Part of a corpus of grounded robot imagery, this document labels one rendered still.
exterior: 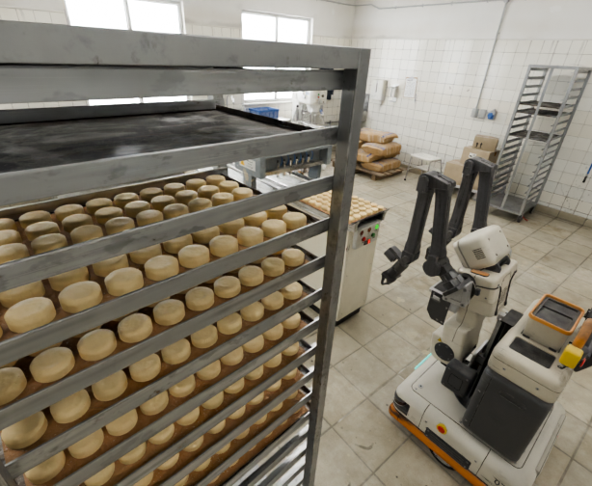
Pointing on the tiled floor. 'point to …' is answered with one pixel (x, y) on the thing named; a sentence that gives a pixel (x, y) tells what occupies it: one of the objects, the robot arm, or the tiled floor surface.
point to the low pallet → (379, 173)
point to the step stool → (424, 160)
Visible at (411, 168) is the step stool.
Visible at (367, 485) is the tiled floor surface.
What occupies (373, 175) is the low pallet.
